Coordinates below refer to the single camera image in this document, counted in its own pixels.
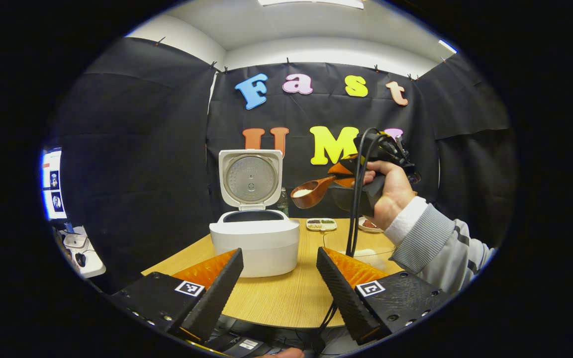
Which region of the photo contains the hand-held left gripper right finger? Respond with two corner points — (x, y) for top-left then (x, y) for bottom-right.
(316, 246), (452, 346)

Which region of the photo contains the white divided dish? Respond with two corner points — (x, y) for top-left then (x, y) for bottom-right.
(306, 218), (338, 232)

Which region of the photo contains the clear plastic rice box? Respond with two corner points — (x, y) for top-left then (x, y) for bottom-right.
(322, 231), (399, 273)

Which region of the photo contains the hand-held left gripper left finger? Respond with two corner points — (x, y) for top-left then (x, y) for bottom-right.
(109, 248), (244, 344)

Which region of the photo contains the white side table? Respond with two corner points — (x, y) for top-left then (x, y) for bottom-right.
(63, 226), (106, 279)

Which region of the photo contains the white round plate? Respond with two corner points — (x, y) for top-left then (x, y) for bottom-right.
(358, 215), (384, 233)

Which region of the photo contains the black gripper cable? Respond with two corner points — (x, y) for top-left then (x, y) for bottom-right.
(311, 302), (339, 355)
(345, 128), (384, 258)

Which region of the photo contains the black backdrop cloth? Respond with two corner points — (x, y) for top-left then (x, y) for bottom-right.
(58, 36), (518, 294)

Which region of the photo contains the white rice cooker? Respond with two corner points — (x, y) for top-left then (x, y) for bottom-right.
(209, 149), (300, 278)

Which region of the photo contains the large ceiling light panel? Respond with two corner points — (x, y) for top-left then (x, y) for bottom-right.
(258, 0), (365, 9)

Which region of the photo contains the brown wooden spoon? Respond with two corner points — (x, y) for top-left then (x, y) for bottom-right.
(290, 175), (338, 209)

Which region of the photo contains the computer monitor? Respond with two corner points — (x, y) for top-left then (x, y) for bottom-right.
(41, 148), (68, 221)

